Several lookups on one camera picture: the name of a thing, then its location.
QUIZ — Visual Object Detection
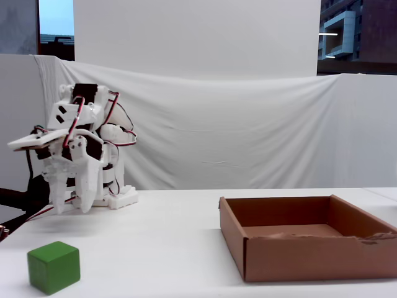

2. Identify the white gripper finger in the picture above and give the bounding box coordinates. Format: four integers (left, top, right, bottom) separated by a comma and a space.
69, 135, 100, 214
49, 175, 68, 215

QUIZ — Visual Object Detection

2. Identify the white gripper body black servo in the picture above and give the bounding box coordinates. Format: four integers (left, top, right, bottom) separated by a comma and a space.
43, 132, 105, 180

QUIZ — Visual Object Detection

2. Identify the green cube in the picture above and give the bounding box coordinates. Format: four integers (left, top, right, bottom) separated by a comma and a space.
27, 241, 81, 296

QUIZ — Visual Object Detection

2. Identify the brown cardboard box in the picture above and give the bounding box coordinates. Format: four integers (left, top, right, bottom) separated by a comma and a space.
218, 194, 397, 282

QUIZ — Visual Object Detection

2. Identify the white partition panel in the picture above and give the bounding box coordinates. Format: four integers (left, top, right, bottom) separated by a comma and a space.
0, 53, 50, 224

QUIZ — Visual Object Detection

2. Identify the dark structure outside window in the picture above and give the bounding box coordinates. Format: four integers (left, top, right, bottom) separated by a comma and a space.
39, 35, 76, 61

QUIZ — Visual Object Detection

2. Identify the white draped cloth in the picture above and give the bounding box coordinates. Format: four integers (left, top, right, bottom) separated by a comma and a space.
30, 54, 397, 191

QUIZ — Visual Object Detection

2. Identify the white backdrop board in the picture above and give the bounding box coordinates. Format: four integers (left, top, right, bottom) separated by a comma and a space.
73, 0, 322, 78

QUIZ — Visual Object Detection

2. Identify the grey building outside window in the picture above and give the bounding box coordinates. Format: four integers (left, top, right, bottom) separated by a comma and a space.
318, 0, 397, 75

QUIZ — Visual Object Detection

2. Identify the red black servo cable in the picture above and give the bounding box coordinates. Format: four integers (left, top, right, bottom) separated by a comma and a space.
63, 96, 86, 149
110, 145, 122, 196
26, 197, 77, 222
105, 91, 138, 148

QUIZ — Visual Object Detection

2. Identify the black camera cable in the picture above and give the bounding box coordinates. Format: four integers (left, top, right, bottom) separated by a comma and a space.
26, 125, 47, 187

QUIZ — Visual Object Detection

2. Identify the white wrist camera mount plate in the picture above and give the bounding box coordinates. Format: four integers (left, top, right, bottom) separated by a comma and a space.
7, 129, 68, 152

